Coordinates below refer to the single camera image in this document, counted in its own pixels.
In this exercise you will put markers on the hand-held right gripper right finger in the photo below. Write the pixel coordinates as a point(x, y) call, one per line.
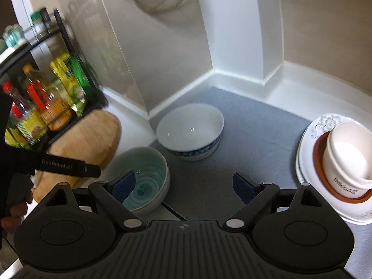
point(243, 188)

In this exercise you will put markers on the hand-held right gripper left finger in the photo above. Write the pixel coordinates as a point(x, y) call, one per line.
point(125, 185)

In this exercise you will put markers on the teal ribbed bowl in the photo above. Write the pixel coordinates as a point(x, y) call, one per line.
point(145, 180)

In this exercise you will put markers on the large white floral plate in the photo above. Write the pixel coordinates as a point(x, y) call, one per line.
point(306, 151)

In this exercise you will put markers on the white bowl with blue pattern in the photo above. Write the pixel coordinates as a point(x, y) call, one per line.
point(190, 130)

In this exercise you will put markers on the brown round plate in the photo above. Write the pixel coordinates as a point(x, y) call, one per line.
point(319, 157)

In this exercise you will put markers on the cream round bowl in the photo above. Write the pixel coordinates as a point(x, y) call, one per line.
point(348, 154)

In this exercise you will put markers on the person's left hand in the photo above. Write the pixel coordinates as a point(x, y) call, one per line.
point(16, 213)

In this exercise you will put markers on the wooden cutting board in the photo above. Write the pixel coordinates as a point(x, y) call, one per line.
point(96, 139)

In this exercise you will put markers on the grey counter mat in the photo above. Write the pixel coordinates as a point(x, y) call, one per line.
point(261, 139)

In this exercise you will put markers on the red-capped sauce bottle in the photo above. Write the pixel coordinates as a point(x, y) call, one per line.
point(24, 116)

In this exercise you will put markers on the yellow-capped oil bottle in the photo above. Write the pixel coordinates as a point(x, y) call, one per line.
point(48, 101)

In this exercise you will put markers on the yellow-green snack packet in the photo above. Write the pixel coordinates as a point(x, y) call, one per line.
point(68, 78)

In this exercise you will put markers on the teal cups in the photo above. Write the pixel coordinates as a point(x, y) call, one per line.
point(13, 36)

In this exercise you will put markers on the green-lidded spice jar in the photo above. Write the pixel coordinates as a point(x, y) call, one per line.
point(40, 20)

